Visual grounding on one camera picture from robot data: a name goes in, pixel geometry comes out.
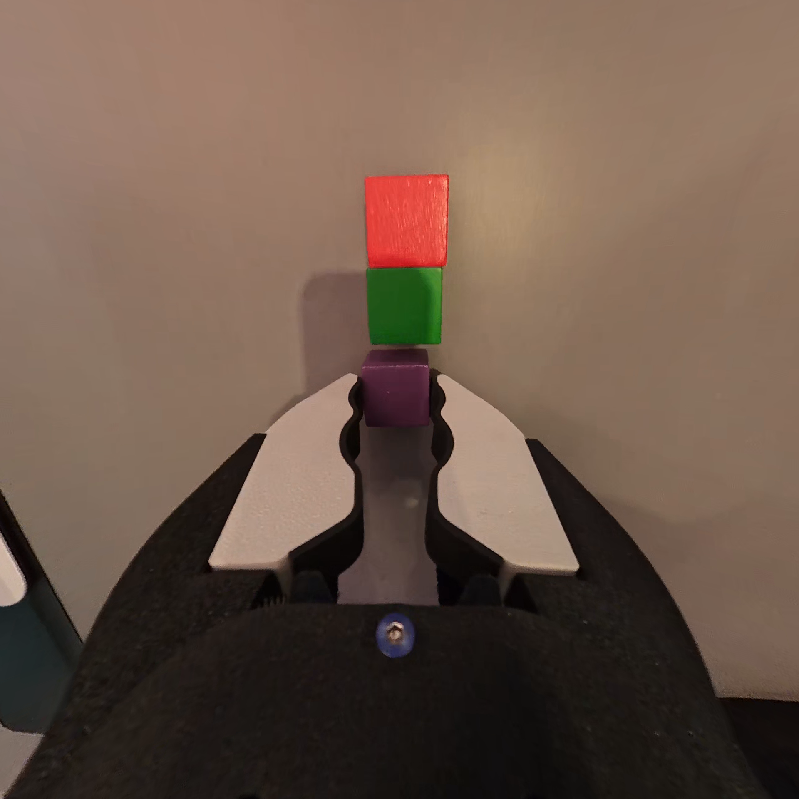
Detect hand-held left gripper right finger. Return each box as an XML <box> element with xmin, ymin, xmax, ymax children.
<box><xmin>425</xmin><ymin>372</ymin><xmax>581</xmax><ymax>589</ymax></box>

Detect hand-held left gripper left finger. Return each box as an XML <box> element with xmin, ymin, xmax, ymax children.
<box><xmin>206</xmin><ymin>373</ymin><xmax>366</xmax><ymax>592</ymax></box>

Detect purple wooden cube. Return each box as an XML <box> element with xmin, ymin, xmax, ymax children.
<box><xmin>357</xmin><ymin>347</ymin><xmax>433</xmax><ymax>429</ymax></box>

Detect green wooden cube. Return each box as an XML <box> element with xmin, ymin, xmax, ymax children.
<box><xmin>365</xmin><ymin>266</ymin><xmax>444</xmax><ymax>347</ymax></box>

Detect orange wooden cube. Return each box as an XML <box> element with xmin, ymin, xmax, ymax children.
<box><xmin>364</xmin><ymin>174</ymin><xmax>451</xmax><ymax>270</ymax></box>

